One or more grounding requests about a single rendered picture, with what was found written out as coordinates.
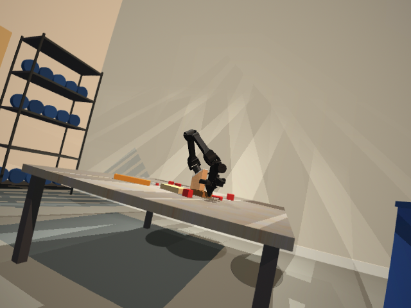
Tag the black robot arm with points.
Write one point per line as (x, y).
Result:
(209, 156)

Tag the orange long bar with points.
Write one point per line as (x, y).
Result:
(132, 180)

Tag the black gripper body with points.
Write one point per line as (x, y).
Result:
(209, 180)

